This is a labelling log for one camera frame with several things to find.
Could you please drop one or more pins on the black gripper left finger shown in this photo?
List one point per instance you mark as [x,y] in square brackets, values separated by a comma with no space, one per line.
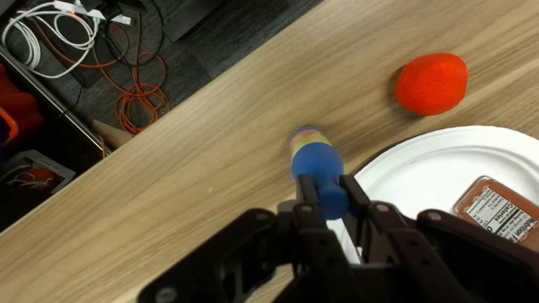
[264,258]

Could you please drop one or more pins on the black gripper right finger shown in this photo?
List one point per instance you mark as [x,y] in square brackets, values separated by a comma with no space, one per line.
[439,258]

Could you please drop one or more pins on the spice jar orange lid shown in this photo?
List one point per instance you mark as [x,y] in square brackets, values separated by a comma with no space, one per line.
[503,213]

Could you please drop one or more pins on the blue bottle colourful label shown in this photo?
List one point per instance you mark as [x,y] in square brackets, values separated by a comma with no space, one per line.
[318,162]

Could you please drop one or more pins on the red ball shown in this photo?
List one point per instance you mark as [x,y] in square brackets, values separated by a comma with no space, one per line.
[432,85]

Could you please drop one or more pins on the white round plate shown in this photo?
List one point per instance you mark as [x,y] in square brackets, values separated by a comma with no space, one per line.
[427,169]

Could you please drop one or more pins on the grey box red print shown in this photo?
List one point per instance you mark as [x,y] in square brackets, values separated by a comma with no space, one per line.
[35,177]

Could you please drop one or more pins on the orange items under table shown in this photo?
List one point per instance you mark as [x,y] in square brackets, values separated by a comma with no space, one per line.
[20,115]

